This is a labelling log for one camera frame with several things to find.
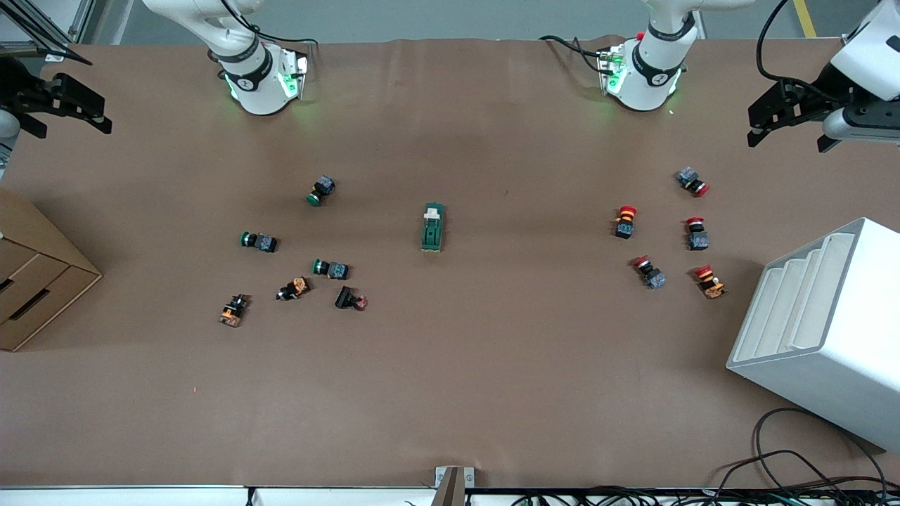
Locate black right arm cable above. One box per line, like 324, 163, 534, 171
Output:
0, 13, 94, 67

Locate black looped floor cable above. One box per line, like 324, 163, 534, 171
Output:
710, 408, 890, 496

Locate black right base cable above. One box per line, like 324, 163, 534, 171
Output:
219, 0, 321, 48

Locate grey metal edge bracket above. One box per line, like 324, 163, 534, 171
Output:
435, 466, 475, 506

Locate black left base cable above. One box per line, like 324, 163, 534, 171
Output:
539, 34, 610, 75

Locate brown paper table cover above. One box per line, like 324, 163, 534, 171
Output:
0, 35, 900, 490

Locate black cable bundle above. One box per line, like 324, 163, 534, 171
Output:
510, 485, 900, 506

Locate white stepped storage rack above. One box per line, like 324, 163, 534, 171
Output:
726, 216, 900, 453

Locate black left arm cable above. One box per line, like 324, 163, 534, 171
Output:
757, 0, 834, 91

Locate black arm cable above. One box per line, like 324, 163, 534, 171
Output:
757, 0, 834, 91
0, 13, 94, 67

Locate white table edge rail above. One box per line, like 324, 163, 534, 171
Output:
0, 484, 438, 506

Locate brown cardboard drawer box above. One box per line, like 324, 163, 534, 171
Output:
0, 186, 103, 352

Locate black base cable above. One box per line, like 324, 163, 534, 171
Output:
219, 0, 321, 48
539, 34, 610, 75

